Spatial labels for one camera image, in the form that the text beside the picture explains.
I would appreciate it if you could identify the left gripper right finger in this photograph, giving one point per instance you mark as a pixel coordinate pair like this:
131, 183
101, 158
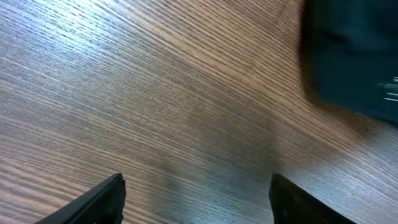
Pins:
292, 205

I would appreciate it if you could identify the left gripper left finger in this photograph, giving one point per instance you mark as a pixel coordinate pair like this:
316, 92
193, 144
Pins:
103, 204

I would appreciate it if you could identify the black shorts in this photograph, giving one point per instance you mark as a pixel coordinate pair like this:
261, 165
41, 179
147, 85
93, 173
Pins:
349, 52

